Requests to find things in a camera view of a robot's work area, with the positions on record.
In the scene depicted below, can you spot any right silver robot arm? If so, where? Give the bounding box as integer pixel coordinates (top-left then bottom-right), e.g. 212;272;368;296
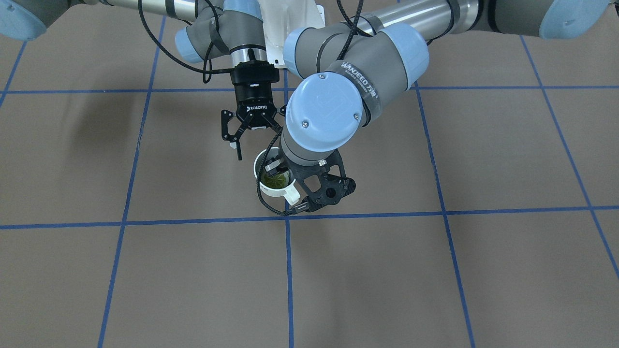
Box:
103;0;281;152

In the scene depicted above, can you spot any white ceramic mug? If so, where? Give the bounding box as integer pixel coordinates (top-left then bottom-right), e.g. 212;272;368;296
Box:
254;147;300;205

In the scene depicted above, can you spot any black camera cable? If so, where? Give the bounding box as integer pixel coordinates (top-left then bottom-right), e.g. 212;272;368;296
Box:
256;0;368;216

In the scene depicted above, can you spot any green lemon slice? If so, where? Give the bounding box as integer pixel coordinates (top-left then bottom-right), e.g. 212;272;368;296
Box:
260;170;292;189

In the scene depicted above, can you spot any brown paper table mat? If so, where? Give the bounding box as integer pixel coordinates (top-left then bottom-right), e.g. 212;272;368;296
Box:
0;0;619;348

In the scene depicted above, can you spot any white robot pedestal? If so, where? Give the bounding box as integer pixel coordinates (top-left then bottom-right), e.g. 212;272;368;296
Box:
258;0;325;69

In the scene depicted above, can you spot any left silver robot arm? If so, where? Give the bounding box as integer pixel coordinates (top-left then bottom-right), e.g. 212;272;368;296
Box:
265;0;610;175

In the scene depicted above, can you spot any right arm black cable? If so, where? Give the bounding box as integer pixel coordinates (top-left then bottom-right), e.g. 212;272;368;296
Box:
138;0;242;84

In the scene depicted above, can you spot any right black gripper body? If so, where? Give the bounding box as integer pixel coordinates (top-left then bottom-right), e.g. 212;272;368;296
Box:
230;62;280;129

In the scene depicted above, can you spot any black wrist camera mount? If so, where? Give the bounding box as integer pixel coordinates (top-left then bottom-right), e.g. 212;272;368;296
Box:
287;150;356;215

